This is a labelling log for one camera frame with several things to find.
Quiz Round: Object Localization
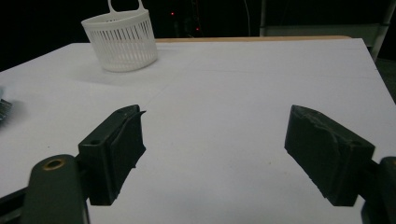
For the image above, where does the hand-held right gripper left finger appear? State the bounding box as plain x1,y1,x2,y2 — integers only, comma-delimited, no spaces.
78,105,147,206

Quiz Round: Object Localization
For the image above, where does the white table cover board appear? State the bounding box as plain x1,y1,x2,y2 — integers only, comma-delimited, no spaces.
0,37,396,224

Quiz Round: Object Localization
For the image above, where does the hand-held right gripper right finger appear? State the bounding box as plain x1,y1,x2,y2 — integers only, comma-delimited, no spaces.
284,105,375,207

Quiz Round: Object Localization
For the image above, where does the white plastic basket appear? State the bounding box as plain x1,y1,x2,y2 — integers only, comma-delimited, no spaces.
80,0,159,73

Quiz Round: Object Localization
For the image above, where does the light blue hairbrush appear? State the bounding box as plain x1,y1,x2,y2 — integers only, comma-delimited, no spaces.
0,88,14,125

